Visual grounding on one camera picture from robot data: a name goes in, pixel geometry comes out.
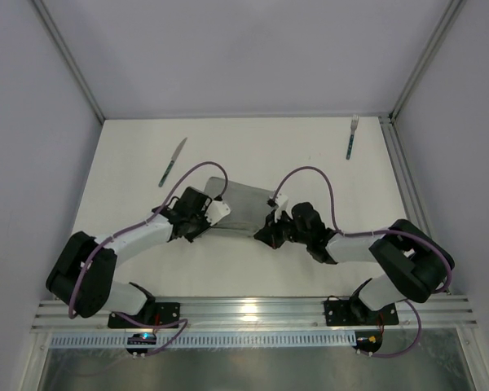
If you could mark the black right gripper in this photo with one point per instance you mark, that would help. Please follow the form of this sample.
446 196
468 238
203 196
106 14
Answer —
271 233

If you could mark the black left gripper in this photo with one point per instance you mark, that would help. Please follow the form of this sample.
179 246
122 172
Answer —
201 227

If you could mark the grey cloth napkin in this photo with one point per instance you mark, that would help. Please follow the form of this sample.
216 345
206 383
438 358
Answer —
249 209

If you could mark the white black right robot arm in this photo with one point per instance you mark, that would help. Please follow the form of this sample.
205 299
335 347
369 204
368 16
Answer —
328 246

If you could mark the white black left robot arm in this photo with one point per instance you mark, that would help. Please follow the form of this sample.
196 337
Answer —
83 275

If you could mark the left controller board with led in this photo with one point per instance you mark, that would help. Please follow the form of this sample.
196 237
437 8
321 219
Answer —
140 343

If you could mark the right black connector board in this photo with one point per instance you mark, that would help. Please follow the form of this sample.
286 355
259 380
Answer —
368 342

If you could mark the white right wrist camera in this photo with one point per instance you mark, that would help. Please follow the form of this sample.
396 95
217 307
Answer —
279 203

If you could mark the green handled knife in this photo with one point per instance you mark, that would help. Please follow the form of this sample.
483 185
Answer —
172 161

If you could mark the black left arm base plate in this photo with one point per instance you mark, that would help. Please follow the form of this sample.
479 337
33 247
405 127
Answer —
157 314

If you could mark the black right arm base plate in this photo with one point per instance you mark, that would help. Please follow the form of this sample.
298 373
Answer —
339 312

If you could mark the green handled fork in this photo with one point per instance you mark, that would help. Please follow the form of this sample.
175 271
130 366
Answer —
353 127

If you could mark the slotted grey cable duct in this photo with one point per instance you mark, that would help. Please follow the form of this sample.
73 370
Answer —
208 340

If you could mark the aluminium right side rail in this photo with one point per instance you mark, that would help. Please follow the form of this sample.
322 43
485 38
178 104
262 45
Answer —
411 195

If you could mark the aluminium rail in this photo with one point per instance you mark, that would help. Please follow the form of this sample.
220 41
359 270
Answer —
254 314
411 195

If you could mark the aluminium front rail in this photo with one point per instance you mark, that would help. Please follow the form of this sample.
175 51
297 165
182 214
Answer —
254 314

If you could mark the aluminium left corner post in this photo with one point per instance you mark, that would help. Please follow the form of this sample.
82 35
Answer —
48 23

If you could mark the aluminium corner post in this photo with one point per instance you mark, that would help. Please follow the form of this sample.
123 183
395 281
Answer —
48 23
427 55

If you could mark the aluminium right corner post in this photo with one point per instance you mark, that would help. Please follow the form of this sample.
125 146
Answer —
427 55

